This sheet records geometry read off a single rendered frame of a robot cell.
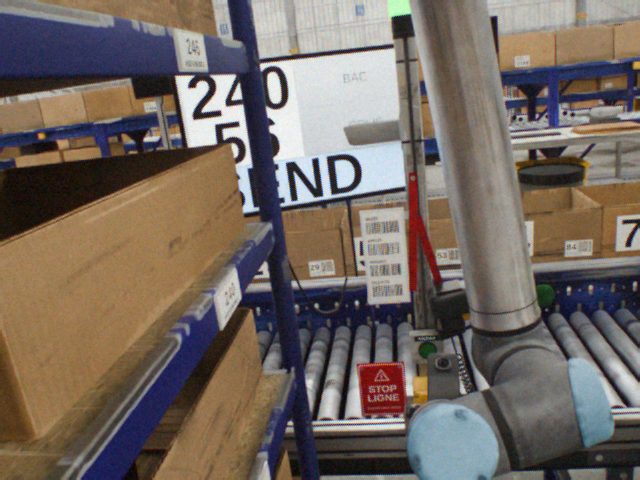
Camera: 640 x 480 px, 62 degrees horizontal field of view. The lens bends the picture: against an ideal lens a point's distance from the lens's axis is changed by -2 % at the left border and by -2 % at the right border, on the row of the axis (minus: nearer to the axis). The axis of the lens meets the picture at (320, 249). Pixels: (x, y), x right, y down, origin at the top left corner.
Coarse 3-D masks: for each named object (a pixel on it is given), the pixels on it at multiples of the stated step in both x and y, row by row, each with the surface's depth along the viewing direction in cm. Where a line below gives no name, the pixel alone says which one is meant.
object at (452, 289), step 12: (432, 288) 108; (444, 288) 105; (456, 288) 104; (432, 300) 104; (444, 300) 104; (456, 300) 103; (432, 312) 105; (444, 312) 104; (456, 312) 104; (444, 324) 107; (456, 324) 106; (444, 336) 107
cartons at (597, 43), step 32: (544, 32) 551; (576, 32) 548; (608, 32) 543; (512, 64) 563; (544, 64) 560; (64, 96) 633; (96, 96) 628; (128, 96) 625; (0, 128) 655; (32, 128) 650; (32, 160) 633; (64, 160) 639
